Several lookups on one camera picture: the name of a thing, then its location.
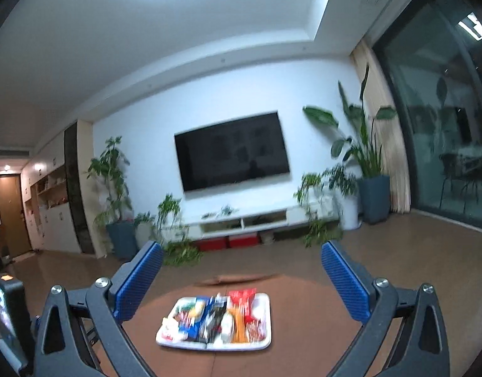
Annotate pothos plant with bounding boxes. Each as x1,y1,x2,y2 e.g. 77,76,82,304
154,194,204,267

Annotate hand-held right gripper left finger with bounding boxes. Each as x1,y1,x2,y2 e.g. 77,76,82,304
32,240,165,377

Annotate white TV console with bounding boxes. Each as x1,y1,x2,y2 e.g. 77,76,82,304
182,206,339,241

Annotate small green plant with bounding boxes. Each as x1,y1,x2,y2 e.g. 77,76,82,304
133,211,156,228

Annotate square dark blue planter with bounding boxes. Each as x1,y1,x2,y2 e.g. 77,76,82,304
358,175,391,224

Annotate red storage box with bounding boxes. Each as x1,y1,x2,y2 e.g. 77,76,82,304
196,238,228,252
229,233,259,248

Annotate tall leafy plant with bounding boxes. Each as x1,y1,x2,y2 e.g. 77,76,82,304
86,137,133,226

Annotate red and white snack packet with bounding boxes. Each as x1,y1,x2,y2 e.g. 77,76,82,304
160,318,181,342

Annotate orange snack packet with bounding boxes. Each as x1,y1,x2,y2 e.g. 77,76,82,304
229,308,248,344

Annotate round blue-grey plant pot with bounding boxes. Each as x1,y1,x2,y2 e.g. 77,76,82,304
105,220,138,260

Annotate white foam tray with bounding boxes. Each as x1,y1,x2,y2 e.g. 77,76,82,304
155,292,273,350

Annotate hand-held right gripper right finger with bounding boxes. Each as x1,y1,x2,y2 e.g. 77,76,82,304
320,239,450,377

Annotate glass sliding door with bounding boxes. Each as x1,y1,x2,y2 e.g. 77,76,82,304
372,0,482,237

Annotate round brown-clothed table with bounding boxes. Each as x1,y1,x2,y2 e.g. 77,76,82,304
95,273,367,377

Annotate black chair behind glass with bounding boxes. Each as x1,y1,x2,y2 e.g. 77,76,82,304
439,153,482,213

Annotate trailing vine plant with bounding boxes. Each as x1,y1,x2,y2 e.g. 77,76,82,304
294,173,346,249

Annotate large broad-leaf plant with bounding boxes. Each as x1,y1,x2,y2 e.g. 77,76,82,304
302,65,398,179

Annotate large red snack bag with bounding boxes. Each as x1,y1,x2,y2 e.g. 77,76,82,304
228,289,257,323

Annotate wall-mounted television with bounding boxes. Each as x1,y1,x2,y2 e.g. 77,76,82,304
174,111,291,193

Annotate grey-white plant pot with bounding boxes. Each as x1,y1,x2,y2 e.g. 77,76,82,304
135,222,156,250

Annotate bushy green plant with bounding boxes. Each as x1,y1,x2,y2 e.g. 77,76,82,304
323,165,359,198

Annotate large potted plant dark pot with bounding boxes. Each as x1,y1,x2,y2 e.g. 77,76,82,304
350,39,413,215

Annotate yellow and blue snack packet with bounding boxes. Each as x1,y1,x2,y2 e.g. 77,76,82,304
174,298,206,340

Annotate white wall cabinet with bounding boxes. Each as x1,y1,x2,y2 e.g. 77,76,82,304
21,134,83,254

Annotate wooden door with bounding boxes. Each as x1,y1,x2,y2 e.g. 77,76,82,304
0,175,32,258

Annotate black snack packet white print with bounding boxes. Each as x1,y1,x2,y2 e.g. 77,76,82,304
199,308,226,342

